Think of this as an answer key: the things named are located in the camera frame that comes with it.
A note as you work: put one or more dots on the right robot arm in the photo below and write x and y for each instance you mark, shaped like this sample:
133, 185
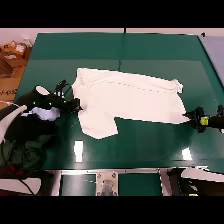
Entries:
215, 122

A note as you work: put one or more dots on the red garment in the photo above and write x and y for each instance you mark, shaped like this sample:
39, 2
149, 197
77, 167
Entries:
10, 170

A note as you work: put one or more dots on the dark green garment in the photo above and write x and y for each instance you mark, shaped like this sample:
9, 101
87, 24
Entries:
30, 151

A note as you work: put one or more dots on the light blue garment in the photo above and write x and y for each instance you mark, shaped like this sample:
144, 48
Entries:
45, 113

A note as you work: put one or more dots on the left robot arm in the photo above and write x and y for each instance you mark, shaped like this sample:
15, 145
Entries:
36, 96

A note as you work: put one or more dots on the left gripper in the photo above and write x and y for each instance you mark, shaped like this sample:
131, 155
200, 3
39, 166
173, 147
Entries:
70, 104

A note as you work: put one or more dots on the silver frame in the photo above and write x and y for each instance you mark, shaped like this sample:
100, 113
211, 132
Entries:
106, 181

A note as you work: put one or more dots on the white T-shirt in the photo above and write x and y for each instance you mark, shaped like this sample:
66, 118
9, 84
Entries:
133, 100

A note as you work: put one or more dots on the black garment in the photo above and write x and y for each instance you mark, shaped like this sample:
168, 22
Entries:
28, 128

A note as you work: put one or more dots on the brown cardboard box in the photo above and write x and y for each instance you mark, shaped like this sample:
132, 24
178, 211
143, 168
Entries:
15, 53

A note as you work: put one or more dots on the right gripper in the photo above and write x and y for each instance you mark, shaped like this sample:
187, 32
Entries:
195, 119

